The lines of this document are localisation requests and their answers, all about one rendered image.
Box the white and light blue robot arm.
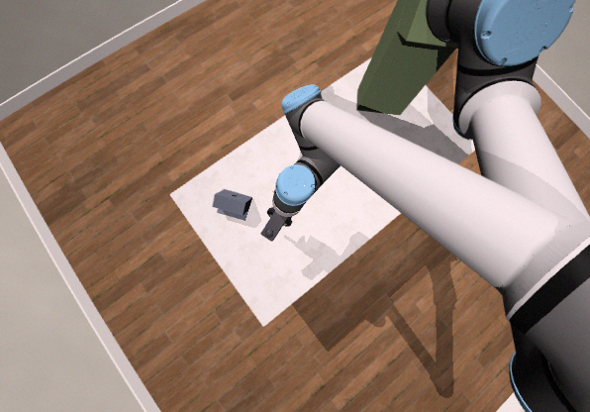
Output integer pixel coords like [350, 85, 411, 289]
[261, 0, 590, 412]

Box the dark grey sloped panel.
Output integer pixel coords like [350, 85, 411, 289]
[212, 189, 252, 221]

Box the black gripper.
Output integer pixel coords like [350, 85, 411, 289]
[267, 207, 292, 227]

